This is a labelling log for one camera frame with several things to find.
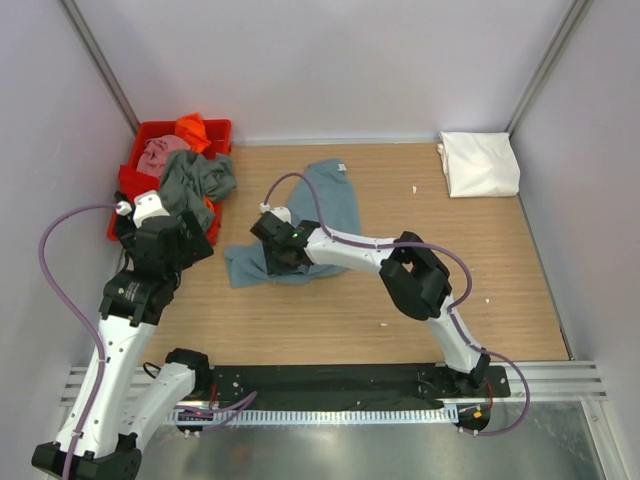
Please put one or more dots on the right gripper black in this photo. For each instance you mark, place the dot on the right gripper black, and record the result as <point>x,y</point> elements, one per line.
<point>275,268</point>

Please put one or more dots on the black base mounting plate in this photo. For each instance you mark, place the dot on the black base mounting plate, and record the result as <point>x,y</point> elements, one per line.
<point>328,388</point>

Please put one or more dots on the folded white t-shirt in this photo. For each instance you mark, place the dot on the folded white t-shirt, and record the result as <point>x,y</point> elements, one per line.
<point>477,165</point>

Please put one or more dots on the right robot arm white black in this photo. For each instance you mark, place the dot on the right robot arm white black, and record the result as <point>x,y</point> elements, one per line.
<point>416,280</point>

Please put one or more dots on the orange t-shirt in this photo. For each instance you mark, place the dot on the orange t-shirt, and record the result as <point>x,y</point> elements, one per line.
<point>192,130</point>

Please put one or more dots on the pink t-shirt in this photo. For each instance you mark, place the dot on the pink t-shirt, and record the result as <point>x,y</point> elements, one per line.
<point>156,153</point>

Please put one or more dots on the grey slotted cable duct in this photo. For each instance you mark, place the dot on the grey slotted cable duct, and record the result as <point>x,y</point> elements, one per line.
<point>263,418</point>

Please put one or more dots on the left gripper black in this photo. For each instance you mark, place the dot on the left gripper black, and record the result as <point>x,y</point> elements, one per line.
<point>195,247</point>

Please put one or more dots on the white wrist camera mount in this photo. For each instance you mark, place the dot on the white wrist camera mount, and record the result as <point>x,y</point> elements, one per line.
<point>144,207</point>
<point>282,212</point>

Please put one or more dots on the red t-shirt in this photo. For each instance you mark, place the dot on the red t-shirt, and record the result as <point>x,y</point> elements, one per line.
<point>133,183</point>

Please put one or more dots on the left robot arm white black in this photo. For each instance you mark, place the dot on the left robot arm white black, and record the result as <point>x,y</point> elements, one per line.
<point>103,437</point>

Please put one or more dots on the dark grey t-shirt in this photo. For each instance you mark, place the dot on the dark grey t-shirt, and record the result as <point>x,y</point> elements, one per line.
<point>189,179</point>

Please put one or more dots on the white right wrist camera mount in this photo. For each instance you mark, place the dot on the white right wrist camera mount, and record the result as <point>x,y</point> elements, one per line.
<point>282,212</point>

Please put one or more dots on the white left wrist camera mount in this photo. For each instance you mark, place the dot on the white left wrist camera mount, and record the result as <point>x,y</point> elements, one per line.
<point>144,207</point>

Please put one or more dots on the blue-grey t-shirt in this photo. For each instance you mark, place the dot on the blue-grey t-shirt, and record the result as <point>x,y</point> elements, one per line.
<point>246,265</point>

